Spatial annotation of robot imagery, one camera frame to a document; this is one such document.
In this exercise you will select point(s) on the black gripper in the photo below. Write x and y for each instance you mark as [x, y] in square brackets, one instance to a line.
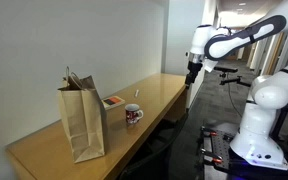
[195, 68]

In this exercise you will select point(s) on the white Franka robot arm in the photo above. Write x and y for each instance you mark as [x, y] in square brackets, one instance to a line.
[267, 96]

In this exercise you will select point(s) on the brown paper bag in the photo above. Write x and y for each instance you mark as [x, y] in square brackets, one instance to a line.
[84, 126]

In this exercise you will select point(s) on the black camera tripod stand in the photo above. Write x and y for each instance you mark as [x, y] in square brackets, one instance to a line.
[229, 69]

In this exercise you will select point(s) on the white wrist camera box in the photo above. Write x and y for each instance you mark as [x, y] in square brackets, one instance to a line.
[209, 65]

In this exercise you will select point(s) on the red and white mug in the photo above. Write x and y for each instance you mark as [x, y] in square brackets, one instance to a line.
[131, 115]

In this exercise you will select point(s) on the black office chair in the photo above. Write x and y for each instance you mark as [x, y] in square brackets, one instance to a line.
[150, 156]

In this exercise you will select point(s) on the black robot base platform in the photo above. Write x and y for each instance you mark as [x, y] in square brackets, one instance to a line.
[219, 143]

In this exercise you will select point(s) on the white marker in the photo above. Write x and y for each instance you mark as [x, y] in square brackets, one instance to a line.
[137, 93]

